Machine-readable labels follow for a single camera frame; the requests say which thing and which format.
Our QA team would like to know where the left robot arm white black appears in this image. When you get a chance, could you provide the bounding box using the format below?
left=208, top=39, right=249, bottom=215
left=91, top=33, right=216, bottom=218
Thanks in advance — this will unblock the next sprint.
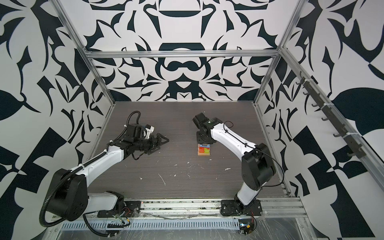
left=39, top=124, right=169, bottom=227

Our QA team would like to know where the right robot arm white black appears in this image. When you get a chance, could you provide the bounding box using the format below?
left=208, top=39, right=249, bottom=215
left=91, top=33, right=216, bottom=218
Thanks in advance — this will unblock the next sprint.
left=193, top=113, right=276, bottom=212

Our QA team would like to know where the small green circuit board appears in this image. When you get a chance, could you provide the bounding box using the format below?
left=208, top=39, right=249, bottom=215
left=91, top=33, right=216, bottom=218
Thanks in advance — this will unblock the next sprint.
left=239, top=218, right=257, bottom=235

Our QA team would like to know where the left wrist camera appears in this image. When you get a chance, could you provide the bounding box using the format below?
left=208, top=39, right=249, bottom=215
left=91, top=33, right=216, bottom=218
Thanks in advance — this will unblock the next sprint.
left=145, top=125, right=155, bottom=139

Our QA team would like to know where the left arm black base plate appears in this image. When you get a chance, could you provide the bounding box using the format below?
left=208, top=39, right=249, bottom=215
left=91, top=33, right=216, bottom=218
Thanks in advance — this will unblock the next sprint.
left=97, top=201, right=142, bottom=218

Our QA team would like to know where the black corrugated cable left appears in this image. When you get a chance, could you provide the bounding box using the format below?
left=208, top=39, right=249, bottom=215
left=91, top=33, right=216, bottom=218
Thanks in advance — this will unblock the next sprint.
left=38, top=110, right=142, bottom=238

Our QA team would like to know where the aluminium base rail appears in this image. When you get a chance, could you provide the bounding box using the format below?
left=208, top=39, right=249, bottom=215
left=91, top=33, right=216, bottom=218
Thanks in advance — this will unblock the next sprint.
left=121, top=198, right=308, bottom=220

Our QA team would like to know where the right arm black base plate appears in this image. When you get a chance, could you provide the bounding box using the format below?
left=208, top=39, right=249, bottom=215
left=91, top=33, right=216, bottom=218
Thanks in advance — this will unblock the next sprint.
left=220, top=199, right=263, bottom=217

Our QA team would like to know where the white slotted cable duct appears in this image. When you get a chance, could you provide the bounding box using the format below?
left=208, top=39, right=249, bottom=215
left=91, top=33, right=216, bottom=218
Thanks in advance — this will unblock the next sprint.
left=59, top=218, right=241, bottom=231

